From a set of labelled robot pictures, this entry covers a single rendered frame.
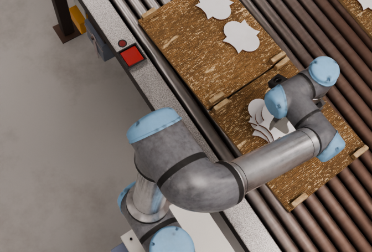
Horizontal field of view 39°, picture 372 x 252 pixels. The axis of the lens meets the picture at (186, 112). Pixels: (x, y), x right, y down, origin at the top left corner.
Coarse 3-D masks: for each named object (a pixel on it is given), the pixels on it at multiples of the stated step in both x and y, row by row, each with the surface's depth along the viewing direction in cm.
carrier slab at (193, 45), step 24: (192, 0) 187; (144, 24) 182; (168, 24) 182; (192, 24) 183; (216, 24) 184; (168, 48) 179; (192, 48) 179; (216, 48) 180; (264, 48) 181; (192, 72) 176; (216, 72) 177; (240, 72) 177; (264, 72) 179
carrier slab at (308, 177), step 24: (288, 72) 179; (240, 96) 174; (264, 96) 174; (216, 120) 170; (240, 120) 171; (336, 120) 173; (240, 144) 168; (264, 144) 168; (360, 144) 170; (312, 168) 166; (336, 168) 167; (288, 192) 163; (312, 192) 163
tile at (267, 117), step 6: (264, 108) 167; (264, 114) 167; (270, 114) 167; (264, 120) 166; (270, 120) 166; (264, 126) 165; (288, 126) 166; (270, 132) 165; (276, 132) 165; (282, 132) 165; (288, 132) 165; (276, 138) 164
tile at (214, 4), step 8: (200, 0) 186; (208, 0) 186; (216, 0) 186; (224, 0) 186; (200, 8) 185; (208, 8) 185; (216, 8) 185; (224, 8) 185; (208, 16) 184; (216, 16) 184; (224, 16) 184
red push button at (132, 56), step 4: (132, 48) 179; (136, 48) 179; (124, 52) 178; (128, 52) 178; (132, 52) 178; (136, 52) 178; (124, 56) 177; (128, 56) 177; (132, 56) 178; (136, 56) 178; (140, 56) 178; (128, 60) 177; (132, 60) 177; (136, 60) 177; (140, 60) 177; (128, 64) 176; (132, 64) 177
